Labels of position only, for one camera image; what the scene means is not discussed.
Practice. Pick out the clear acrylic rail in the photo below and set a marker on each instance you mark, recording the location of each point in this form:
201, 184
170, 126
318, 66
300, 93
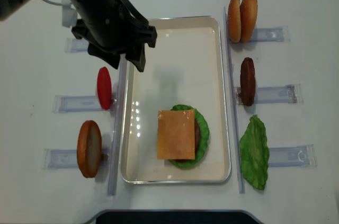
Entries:
117, 132
240, 178

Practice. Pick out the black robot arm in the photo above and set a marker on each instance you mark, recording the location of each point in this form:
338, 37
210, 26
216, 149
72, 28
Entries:
112, 28

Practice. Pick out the clear holder for patty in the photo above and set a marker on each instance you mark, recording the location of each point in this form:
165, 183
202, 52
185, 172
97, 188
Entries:
279, 94

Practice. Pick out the white cable connector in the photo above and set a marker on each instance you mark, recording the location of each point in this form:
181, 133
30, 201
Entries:
68, 14

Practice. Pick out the dark base at table edge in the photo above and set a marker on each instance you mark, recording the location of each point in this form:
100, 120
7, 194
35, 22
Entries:
174, 216

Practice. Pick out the clear holder for sesame buns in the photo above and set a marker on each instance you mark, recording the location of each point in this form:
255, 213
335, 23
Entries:
275, 34

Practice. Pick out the clear holder for bun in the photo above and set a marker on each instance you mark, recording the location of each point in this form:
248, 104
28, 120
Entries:
59, 159

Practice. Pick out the right clear acrylic rail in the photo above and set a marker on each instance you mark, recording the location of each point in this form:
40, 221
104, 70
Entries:
240, 178

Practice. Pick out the red tomato slice standing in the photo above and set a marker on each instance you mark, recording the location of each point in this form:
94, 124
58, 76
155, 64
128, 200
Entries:
104, 88

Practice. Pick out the green lettuce leaf standing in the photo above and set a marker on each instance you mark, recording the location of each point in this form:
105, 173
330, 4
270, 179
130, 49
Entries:
254, 154

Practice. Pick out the brown meat patty on tray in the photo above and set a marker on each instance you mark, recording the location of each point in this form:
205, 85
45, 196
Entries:
197, 134

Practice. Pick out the clear holder for cheese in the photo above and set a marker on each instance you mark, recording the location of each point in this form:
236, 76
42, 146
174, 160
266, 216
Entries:
76, 45

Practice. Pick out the green lettuce leaf on tray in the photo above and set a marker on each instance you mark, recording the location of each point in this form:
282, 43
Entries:
204, 140

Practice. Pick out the cream rectangular metal tray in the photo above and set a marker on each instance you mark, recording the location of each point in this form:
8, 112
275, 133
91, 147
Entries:
185, 67

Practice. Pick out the light orange cheese slice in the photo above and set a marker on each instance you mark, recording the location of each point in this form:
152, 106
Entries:
176, 135

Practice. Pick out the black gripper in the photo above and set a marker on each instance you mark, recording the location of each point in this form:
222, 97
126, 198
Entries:
114, 26

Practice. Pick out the brown meat patty standing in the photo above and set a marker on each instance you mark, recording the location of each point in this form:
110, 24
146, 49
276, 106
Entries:
247, 82

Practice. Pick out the right sesame bun half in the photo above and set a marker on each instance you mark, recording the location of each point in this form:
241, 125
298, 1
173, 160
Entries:
248, 16

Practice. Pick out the clear holder for tomato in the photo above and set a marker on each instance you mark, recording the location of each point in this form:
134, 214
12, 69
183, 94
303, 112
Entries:
68, 104

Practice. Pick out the clear holder for lettuce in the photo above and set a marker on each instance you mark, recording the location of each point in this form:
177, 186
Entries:
299, 156

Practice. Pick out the bun half standing left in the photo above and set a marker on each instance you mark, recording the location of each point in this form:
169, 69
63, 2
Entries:
89, 149

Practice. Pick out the sesame bun half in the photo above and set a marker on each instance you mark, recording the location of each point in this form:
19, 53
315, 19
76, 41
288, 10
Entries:
248, 16
234, 21

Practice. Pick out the left sesame bun half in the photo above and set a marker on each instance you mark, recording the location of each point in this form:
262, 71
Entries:
234, 21

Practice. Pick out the left clear acrylic rail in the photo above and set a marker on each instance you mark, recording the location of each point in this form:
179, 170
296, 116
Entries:
117, 132

